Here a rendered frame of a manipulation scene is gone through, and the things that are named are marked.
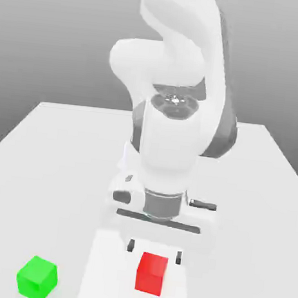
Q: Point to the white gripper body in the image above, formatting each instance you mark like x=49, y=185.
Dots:
x=156, y=230

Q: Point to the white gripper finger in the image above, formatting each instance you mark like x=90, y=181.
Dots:
x=178, y=257
x=130, y=245

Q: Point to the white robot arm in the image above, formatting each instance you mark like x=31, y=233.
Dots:
x=170, y=146

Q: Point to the small red cube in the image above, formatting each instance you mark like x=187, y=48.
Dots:
x=151, y=273

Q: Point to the small green cube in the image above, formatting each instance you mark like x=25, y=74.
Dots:
x=37, y=278

